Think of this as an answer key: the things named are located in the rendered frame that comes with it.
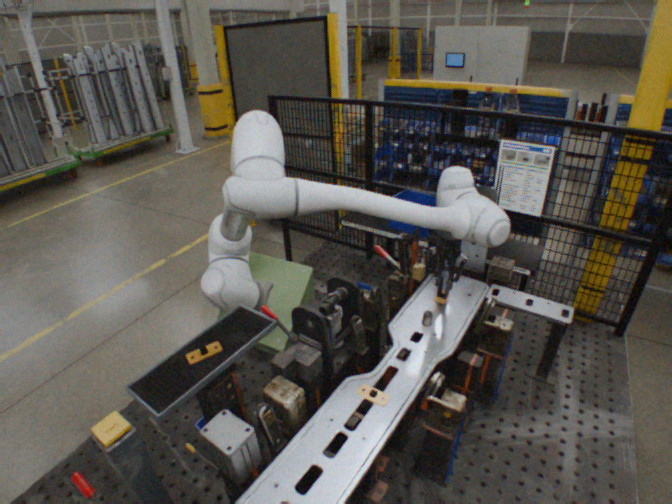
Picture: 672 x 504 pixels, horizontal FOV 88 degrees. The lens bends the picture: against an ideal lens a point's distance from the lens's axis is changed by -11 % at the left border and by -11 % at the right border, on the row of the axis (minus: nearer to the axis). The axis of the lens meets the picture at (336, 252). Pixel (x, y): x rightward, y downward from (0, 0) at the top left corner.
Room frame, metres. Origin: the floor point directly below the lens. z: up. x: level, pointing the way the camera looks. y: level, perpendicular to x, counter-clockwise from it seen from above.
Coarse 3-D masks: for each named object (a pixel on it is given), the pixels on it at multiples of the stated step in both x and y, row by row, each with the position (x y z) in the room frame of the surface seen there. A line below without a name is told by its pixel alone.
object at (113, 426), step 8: (112, 416) 0.49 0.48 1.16; (120, 416) 0.49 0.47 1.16; (104, 424) 0.47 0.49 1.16; (112, 424) 0.47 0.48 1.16; (120, 424) 0.47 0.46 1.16; (128, 424) 0.47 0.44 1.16; (96, 432) 0.45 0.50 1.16; (104, 432) 0.45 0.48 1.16; (112, 432) 0.45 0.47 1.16; (120, 432) 0.45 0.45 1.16; (104, 440) 0.43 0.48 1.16; (112, 440) 0.44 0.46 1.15
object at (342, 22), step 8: (336, 0) 5.47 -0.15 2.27; (344, 0) 5.54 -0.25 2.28; (336, 8) 5.47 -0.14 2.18; (344, 8) 5.53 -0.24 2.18; (344, 16) 5.53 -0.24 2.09; (344, 24) 5.52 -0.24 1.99; (344, 32) 5.52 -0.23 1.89; (344, 40) 5.51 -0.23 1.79; (344, 48) 5.51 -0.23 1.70; (344, 56) 5.50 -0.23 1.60; (344, 64) 5.50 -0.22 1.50; (344, 72) 5.49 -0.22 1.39; (344, 80) 5.49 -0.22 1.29; (344, 88) 5.48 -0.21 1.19; (344, 96) 5.47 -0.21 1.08
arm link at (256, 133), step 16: (256, 112) 1.10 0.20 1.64; (240, 128) 1.04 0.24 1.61; (256, 128) 1.02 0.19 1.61; (272, 128) 1.05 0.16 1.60; (240, 144) 1.00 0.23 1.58; (256, 144) 0.98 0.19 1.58; (272, 144) 1.00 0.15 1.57; (240, 160) 0.96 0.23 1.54; (224, 208) 1.22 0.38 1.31; (224, 224) 1.23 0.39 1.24; (240, 224) 1.20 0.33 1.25; (224, 240) 1.26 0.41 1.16; (240, 240) 1.28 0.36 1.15; (224, 256) 1.27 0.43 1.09; (240, 256) 1.29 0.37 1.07
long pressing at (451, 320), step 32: (480, 288) 1.11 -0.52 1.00; (416, 320) 0.95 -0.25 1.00; (448, 320) 0.94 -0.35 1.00; (416, 352) 0.81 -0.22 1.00; (448, 352) 0.81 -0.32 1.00; (352, 384) 0.70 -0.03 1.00; (416, 384) 0.69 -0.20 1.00; (320, 416) 0.61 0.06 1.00; (384, 416) 0.60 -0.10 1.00; (288, 448) 0.52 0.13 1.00; (320, 448) 0.52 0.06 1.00; (352, 448) 0.51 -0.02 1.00; (256, 480) 0.44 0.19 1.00; (288, 480) 0.44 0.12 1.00; (320, 480) 0.44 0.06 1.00; (352, 480) 0.44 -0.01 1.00
